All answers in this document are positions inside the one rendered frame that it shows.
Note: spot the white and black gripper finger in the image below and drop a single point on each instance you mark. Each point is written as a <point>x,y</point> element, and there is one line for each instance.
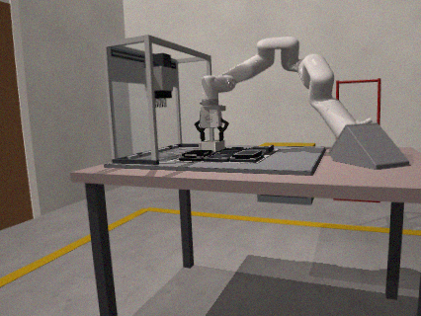
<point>201,130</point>
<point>222,129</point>

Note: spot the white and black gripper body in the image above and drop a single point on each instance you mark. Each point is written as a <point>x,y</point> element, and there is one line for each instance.
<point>210,117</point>

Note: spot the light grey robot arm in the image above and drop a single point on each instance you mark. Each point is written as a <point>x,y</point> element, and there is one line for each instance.
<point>314,72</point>

